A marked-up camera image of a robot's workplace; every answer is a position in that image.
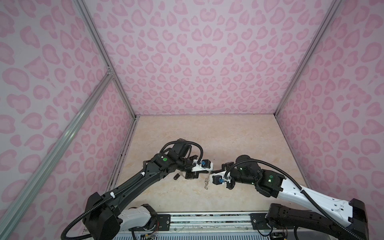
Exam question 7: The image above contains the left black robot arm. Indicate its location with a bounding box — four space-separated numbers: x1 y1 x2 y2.
82 139 204 240

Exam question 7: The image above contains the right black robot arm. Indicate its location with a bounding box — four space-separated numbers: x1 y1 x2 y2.
212 155 369 240

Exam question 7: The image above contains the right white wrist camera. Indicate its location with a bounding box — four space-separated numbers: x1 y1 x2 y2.
211 172 232 185

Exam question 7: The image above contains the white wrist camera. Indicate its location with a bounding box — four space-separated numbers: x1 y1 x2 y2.
211 172 232 185
191 160 214 172

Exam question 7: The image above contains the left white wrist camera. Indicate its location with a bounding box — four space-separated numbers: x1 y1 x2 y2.
191 160 214 172

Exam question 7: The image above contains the left black corrugated cable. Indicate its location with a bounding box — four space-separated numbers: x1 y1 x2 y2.
60 140 204 240

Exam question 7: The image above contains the black corrugated cable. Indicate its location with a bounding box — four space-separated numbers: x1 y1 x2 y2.
60 140 204 240
224 158 364 240

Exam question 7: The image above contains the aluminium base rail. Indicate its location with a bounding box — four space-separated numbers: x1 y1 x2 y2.
79 211 346 240

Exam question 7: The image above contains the right black corrugated cable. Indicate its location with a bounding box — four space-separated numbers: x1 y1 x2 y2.
224 158 364 240

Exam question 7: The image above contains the diagonal aluminium frame bar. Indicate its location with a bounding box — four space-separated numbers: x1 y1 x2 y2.
1 73 114 240

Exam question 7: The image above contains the right corner aluminium post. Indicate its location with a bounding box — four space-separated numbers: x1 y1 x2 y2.
274 0 344 119

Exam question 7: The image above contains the corner aluminium post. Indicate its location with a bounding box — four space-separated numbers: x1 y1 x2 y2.
73 1 137 120
274 0 344 119

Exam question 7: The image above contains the left corner aluminium post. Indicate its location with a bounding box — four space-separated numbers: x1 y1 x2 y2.
73 1 137 120

